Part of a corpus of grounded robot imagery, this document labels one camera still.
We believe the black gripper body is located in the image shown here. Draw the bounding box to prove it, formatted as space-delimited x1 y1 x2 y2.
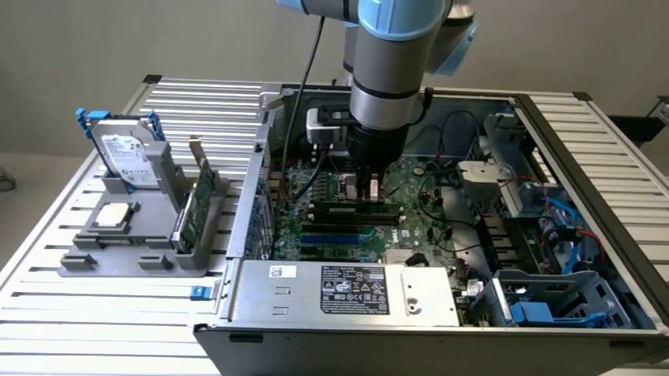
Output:
346 124 410 175

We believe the black RAM slot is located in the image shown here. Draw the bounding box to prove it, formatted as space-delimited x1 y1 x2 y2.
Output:
307 212 399 226
302 223 373 236

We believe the silver CPU socket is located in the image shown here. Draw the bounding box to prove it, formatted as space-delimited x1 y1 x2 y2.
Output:
334 172 367 201

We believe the green motherboard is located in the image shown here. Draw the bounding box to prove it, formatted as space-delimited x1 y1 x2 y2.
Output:
254 154 472 271

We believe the open black PC case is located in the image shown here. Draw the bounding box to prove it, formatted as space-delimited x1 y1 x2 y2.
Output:
192 81 669 376

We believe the blue expansion slot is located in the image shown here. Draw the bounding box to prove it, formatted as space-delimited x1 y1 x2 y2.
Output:
301 233 367 244

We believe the silver power supply unit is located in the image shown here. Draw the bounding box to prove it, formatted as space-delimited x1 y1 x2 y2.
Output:
227 259 461 327

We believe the green graphics card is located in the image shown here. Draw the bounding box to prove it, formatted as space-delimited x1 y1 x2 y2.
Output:
175 135 221 251

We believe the grey disk bay cage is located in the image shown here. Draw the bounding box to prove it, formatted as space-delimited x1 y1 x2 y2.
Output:
469 269 637 329

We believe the grey parts rack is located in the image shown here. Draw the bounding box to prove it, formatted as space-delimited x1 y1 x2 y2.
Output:
58 141 231 279

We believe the silver hard disk drive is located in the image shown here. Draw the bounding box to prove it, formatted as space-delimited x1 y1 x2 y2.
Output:
86 118 160 190

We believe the silver CPU chip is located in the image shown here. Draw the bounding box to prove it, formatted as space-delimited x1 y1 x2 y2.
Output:
92 202 134 227

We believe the black box on table edge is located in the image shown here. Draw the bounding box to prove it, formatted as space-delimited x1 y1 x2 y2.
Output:
605 95 669 148

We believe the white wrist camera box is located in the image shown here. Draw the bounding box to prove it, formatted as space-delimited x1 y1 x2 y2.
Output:
305 106 354 144

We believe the black camera cable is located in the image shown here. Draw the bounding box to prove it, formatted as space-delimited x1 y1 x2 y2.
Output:
282 15 331 204

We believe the grey metal drive bracket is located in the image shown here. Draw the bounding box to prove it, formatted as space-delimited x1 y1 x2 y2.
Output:
456 113 556 219

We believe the blue data wire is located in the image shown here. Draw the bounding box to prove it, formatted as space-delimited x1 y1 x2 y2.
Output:
542 195 602 275

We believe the red data wire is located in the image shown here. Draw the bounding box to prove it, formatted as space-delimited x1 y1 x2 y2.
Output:
542 226 610 264

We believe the blue disk carrier frame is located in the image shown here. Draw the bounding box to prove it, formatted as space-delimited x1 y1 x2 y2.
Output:
75 108 167 157

